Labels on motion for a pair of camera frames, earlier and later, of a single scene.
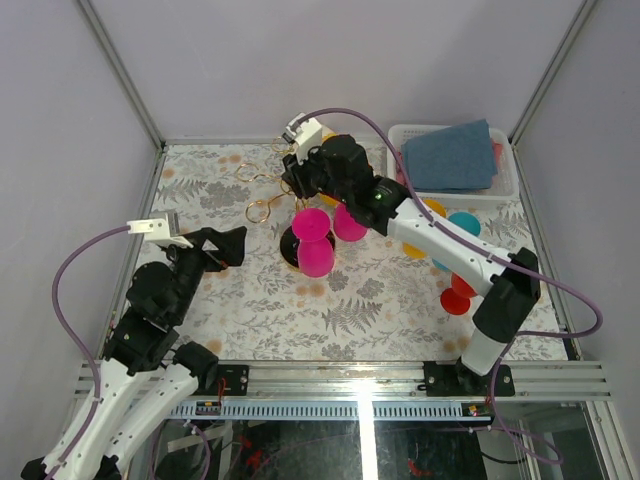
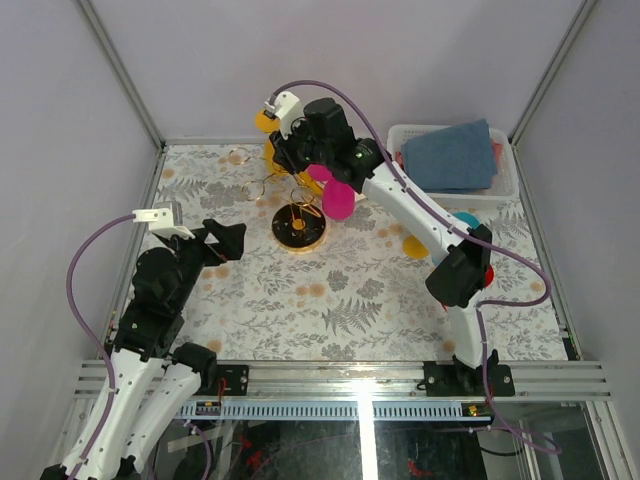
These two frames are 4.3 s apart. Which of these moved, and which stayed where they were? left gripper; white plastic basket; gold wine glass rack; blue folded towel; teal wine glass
Moved: gold wine glass rack
Stayed: left gripper; teal wine glass; white plastic basket; blue folded towel
